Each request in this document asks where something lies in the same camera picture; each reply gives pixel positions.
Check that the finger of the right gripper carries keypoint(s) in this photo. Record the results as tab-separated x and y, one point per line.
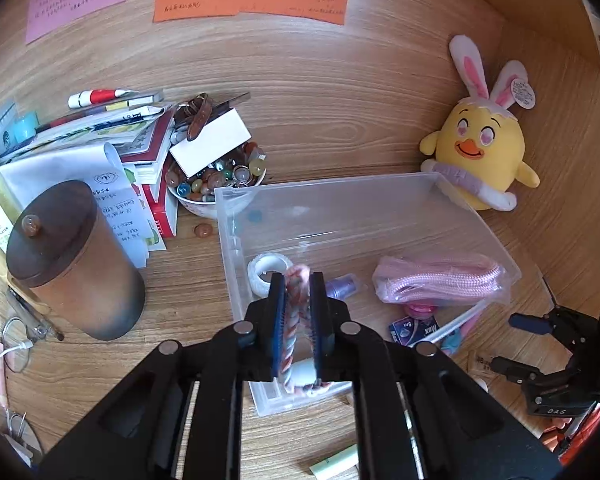
530	324
514	371

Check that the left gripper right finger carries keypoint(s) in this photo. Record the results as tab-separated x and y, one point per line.
418	414

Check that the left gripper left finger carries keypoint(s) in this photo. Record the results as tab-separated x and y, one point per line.
180	408

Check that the pink round jar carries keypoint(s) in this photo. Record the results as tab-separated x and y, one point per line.
420	311

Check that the dark blue small box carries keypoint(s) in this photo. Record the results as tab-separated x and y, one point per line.
408	331

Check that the white tape roll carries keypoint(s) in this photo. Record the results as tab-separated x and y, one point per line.
269	272

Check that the green white tube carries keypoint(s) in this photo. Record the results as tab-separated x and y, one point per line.
336	464

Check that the black capped purple tube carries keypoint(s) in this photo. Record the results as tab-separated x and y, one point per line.
343	287

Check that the clear plastic storage box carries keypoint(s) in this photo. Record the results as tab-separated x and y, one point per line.
345	226

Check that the eyeglasses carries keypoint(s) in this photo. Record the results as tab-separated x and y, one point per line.
22	330

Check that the yellow chick plush toy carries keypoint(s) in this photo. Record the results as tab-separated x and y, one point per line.
480	147

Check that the brown lidded mug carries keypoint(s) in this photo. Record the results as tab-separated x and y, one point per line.
63	249

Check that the white bowl of beads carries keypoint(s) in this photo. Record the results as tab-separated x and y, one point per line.
242	167

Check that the stack of books and papers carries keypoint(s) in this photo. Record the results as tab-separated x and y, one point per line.
116	154

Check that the white rectangular box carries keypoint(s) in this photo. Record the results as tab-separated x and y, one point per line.
214	141

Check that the red white marker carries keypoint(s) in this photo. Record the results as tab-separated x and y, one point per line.
89	98

